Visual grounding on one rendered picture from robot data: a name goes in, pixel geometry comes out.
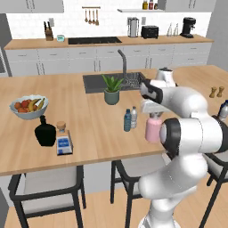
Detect grey tap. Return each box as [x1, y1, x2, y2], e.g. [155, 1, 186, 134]
[117, 48, 128, 82]

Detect yellow banana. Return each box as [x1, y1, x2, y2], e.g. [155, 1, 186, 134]
[28, 98, 41, 112]
[37, 97, 46, 111]

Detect black glass bottle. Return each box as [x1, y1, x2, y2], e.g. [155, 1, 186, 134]
[34, 114, 58, 148]

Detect dark grey sink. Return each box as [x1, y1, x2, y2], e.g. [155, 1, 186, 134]
[82, 71, 153, 94]

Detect blue plastic bottle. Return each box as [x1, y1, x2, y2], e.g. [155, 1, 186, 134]
[123, 108, 133, 133]

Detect grey base cupboards run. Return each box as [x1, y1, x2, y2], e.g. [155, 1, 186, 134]
[4, 42, 214, 77]

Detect white fruit bowl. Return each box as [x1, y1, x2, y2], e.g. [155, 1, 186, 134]
[9, 94, 50, 121]

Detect black stool grey seat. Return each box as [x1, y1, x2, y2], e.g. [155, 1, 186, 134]
[198, 151, 228, 228]
[7, 165, 87, 228]
[110, 153, 169, 228]

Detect black hob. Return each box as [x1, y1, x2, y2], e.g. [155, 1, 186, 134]
[67, 36, 123, 45]

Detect square glass bottle blue label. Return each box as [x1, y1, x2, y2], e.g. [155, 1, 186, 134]
[55, 120, 74, 156]

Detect wooden utensil rail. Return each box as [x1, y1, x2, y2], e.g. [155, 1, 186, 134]
[81, 5, 102, 10]

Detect wooden shaker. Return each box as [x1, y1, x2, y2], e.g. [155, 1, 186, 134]
[216, 85, 225, 99]
[208, 85, 217, 99]

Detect black coffee machine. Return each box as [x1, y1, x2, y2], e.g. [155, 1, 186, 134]
[179, 16, 197, 39]

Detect grey wall cupboards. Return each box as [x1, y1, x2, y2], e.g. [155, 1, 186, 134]
[0, 0, 65, 14]
[157, 0, 218, 13]

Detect black toaster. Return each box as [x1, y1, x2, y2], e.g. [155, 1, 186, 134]
[140, 25, 159, 40]

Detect pink bottle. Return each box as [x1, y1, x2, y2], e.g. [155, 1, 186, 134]
[144, 113, 164, 144]

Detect clear glass bottle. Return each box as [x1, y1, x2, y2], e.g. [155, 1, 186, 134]
[166, 22, 174, 37]
[173, 22, 180, 37]

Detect wooden knife block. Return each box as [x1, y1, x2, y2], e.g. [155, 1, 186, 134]
[43, 20, 54, 42]

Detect clear plastic bottle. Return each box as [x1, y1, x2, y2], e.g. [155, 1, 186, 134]
[130, 106, 139, 129]

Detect silver kettle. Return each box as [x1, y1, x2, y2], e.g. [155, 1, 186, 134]
[126, 16, 141, 38]

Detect red apple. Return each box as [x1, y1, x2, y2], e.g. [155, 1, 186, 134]
[20, 99, 32, 110]

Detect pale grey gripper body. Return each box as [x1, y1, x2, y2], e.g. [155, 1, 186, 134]
[140, 99, 173, 116]

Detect wire dish rack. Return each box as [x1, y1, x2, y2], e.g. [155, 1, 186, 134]
[124, 72, 147, 91]

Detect white wall shelf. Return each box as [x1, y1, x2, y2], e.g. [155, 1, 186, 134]
[117, 8, 166, 13]

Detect grey oven column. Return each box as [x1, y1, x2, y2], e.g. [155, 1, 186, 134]
[0, 12, 13, 78]

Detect potted green plant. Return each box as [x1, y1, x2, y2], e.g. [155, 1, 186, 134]
[101, 73, 125, 106]

